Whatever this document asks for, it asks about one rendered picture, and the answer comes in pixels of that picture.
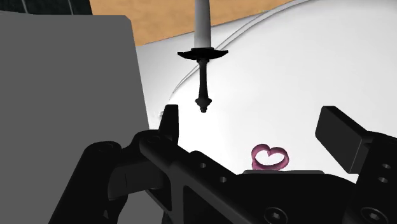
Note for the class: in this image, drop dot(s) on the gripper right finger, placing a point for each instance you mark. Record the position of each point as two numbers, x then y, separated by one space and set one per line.
344 139

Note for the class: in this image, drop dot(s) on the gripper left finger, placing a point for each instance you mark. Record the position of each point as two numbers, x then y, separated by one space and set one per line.
155 173

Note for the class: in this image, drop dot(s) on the pink heart-shaped cookie cutter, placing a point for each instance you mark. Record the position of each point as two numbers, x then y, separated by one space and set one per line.
256 161

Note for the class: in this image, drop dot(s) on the black candlestick with white candle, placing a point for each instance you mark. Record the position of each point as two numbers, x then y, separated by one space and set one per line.
203 77

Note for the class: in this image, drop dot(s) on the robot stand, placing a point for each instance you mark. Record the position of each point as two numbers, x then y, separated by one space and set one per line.
62 80

